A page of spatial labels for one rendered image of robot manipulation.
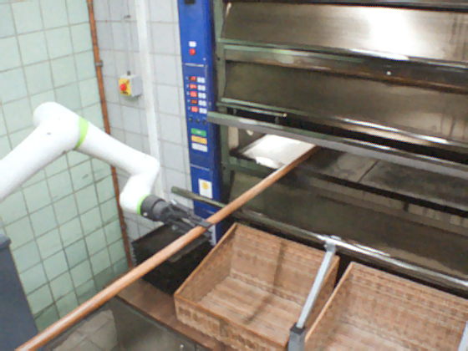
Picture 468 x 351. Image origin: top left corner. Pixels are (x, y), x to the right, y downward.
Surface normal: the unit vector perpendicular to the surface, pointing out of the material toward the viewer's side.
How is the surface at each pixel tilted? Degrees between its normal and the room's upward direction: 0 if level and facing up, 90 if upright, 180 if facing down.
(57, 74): 90
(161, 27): 90
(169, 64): 90
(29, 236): 90
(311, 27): 70
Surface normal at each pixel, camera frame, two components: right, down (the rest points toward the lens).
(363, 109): -0.57, 0.04
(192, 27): -0.59, 0.36
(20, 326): 0.84, 0.20
